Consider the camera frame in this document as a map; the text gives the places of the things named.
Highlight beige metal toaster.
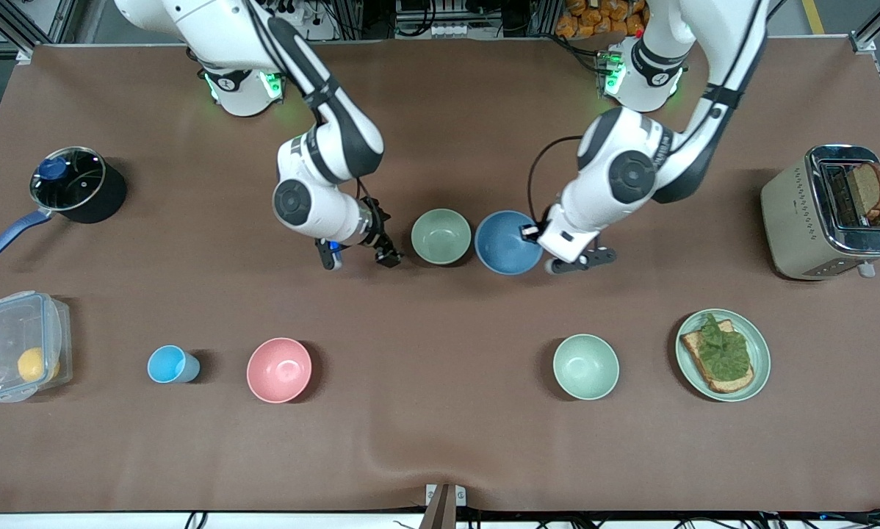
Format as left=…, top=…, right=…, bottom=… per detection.
left=761, top=144, right=880, bottom=281

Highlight pink bowl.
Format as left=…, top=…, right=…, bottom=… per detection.
left=246, top=337, right=313, bottom=404

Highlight brown toast slice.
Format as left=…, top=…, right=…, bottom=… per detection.
left=680, top=320, right=755, bottom=394

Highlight orange snack bags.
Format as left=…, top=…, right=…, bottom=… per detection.
left=555, top=0, right=650, bottom=39

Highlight white power strip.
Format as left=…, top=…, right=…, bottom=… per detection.
left=396, top=21, right=485, bottom=39
left=278, top=0, right=338, bottom=41

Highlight pale green bowl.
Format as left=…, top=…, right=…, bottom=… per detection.
left=552, top=334, right=620, bottom=401
left=411, top=209, right=472, bottom=266

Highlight blue bowl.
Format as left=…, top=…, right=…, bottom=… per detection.
left=475, top=210, right=544, bottom=276

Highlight brown bread slice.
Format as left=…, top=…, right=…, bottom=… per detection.
left=848, top=162, right=880, bottom=221

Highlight light blue cup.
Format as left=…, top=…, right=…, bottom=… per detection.
left=147, top=345, right=201, bottom=384

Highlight pale green plate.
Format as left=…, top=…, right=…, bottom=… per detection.
left=675, top=309, right=771, bottom=403

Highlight clear plastic lidded container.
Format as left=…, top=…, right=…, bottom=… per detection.
left=0, top=291, right=73, bottom=403

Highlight yellow lemon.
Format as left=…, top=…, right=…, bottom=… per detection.
left=18, top=347, right=60, bottom=383

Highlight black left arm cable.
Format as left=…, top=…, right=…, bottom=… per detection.
left=527, top=136, right=595, bottom=228

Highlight glass lid with blue knob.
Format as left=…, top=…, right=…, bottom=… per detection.
left=30, top=147, right=107, bottom=212

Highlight green lettuce leaf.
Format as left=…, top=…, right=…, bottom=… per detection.
left=697, top=313, right=751, bottom=381

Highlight black saucepan with blue handle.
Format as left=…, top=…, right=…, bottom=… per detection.
left=0, top=147, right=128, bottom=267

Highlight metal table bracket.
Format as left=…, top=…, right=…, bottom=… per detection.
left=424, top=483, right=467, bottom=529

